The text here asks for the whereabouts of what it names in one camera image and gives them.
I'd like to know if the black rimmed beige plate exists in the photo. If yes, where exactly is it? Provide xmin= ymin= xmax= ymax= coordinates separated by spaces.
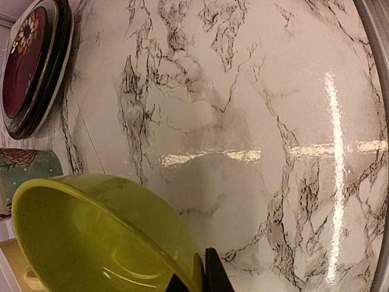
xmin=1 ymin=1 xmax=74 ymax=140

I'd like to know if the green patterned tall mug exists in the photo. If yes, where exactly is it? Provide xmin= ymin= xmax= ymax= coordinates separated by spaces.
xmin=1 ymin=148 xmax=63 ymax=219

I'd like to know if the yellow mug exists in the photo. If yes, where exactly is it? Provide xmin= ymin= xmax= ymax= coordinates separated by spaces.
xmin=1 ymin=238 xmax=48 ymax=292

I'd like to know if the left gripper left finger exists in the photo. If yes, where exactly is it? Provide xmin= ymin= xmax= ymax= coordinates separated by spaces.
xmin=166 ymin=274 xmax=189 ymax=292

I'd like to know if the front aluminium rail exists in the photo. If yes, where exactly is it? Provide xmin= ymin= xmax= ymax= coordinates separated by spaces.
xmin=354 ymin=0 xmax=389 ymax=101

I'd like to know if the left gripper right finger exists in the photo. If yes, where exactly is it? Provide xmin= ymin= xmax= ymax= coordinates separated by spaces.
xmin=205 ymin=248 xmax=235 ymax=292

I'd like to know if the lime green bowl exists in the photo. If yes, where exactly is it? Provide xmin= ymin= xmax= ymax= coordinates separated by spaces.
xmin=12 ymin=174 xmax=205 ymax=291

